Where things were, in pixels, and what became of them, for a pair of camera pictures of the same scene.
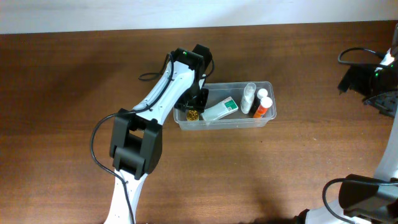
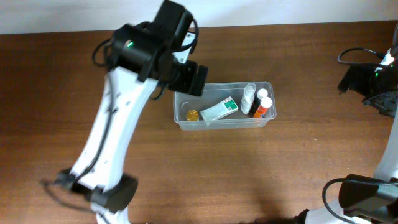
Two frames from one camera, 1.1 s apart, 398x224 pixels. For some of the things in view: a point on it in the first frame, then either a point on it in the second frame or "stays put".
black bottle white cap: [261, 93] stays put
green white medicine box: [226, 107] stays put
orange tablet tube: [265, 102] stays put
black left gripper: [199, 104] -> [185, 84]
